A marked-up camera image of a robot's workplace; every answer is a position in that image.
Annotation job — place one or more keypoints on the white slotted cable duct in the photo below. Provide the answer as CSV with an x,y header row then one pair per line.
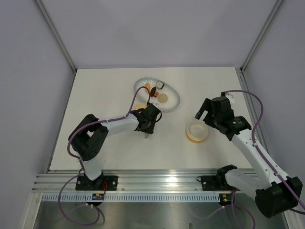
x,y
135,197

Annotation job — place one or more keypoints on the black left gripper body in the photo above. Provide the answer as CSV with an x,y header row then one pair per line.
x,y
149,128

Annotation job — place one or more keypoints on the right aluminium frame post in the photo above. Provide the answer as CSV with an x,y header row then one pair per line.
x,y
262,33

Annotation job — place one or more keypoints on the aluminium front rail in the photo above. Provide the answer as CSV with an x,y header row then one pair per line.
x,y
133,181

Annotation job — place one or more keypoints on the orange striped food piece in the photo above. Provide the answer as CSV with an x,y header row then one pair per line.
x,y
156,95

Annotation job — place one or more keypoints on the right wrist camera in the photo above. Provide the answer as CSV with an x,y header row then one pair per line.
x,y
229,96

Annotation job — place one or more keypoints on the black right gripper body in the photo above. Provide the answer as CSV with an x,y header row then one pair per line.
x,y
212,119

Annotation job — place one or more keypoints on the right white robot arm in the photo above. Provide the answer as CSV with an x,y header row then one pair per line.
x,y
274,191

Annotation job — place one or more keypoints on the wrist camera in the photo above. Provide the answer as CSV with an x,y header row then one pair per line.
x,y
151,111
229,96

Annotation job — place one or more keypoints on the left aluminium frame post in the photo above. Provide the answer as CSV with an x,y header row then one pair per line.
x,y
53,30

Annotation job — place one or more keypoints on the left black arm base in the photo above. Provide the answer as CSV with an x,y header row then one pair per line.
x,y
108,183

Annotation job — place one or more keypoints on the white black sushi piece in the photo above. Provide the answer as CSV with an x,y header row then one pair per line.
x,y
160,85

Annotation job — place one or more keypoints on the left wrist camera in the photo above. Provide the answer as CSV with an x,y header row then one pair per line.
x,y
151,111

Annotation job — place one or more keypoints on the cream lunch box lid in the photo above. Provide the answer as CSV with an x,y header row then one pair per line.
x,y
140,106

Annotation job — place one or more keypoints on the aluminium frame post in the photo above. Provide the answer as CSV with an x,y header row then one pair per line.
x,y
53,30
262,33

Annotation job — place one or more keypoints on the round beige cookie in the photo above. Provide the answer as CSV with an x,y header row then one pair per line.
x,y
162,98

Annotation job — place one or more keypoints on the round cream lunch box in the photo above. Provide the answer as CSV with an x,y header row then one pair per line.
x,y
196,131

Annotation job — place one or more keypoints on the white oval plate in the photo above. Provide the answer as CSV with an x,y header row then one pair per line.
x,y
173,96

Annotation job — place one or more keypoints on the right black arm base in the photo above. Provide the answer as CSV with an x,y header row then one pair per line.
x,y
211,183

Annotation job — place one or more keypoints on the dark brown food piece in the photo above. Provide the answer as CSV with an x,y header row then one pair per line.
x,y
152,92

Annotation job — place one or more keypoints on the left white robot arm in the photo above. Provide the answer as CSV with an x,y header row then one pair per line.
x,y
86,141

